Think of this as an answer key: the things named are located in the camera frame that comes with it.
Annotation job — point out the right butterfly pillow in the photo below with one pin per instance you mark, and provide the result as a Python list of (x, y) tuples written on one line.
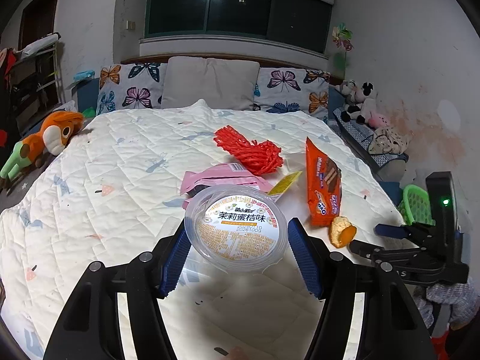
[(281, 90)]

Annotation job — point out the orange plush toy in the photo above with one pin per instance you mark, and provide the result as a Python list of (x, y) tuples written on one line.
[(56, 131)]

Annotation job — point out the butterfly pillow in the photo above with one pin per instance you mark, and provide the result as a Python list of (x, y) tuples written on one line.
[(281, 90), (130, 86)]

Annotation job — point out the blue patterned bench cushion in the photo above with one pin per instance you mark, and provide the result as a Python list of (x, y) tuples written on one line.
[(360, 137)]

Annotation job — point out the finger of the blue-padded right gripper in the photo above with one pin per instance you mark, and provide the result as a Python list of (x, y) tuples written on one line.
[(396, 232)]

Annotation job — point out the red foam fruit net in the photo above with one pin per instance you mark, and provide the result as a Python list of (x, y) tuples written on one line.
[(259, 158)]

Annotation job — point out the grey knit gloved hand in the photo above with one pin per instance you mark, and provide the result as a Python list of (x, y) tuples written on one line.
[(462, 298)]

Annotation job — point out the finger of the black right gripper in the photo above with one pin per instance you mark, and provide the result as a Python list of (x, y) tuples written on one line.
[(370, 252)]

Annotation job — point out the orange wafer snack packet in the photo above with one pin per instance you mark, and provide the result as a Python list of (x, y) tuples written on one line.
[(324, 191)]

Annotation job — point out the black white cow plush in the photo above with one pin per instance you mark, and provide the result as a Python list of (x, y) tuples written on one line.
[(360, 101)]

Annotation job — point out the pink snack wrapper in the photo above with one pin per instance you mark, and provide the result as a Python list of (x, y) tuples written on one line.
[(220, 174)]

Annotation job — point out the yellow small wrapper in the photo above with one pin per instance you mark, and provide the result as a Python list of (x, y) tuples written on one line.
[(284, 184)]

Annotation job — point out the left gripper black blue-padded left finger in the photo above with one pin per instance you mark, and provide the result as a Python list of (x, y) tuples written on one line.
[(89, 324)]

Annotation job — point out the green plastic basket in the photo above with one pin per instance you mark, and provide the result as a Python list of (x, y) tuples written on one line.
[(415, 206)]

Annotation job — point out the orange peel piece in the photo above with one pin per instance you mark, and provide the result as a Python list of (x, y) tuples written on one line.
[(341, 232)]

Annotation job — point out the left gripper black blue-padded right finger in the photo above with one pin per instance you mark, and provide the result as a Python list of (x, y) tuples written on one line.
[(370, 301)]

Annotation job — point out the dark shelf rack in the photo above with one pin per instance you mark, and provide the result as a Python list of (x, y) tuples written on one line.
[(30, 82)]

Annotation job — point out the dark window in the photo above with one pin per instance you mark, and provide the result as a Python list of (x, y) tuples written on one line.
[(298, 23)]

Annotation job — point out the beige plain pillow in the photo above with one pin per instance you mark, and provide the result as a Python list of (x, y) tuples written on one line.
[(221, 83)]

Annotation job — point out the left butterfly pillow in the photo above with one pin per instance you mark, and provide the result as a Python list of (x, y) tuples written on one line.
[(130, 86)]

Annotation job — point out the clear plastic jelly cup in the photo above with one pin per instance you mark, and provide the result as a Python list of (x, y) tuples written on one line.
[(236, 228)]

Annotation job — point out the spotted beige plush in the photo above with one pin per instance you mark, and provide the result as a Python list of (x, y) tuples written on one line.
[(388, 141)]

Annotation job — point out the colourful paper pinwheel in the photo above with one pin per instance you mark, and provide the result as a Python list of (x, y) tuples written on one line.
[(342, 37)]

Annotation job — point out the white quilted bed cover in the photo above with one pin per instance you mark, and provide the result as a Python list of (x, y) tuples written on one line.
[(116, 190)]

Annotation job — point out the pink plush toy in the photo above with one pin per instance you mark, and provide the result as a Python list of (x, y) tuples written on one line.
[(377, 120)]

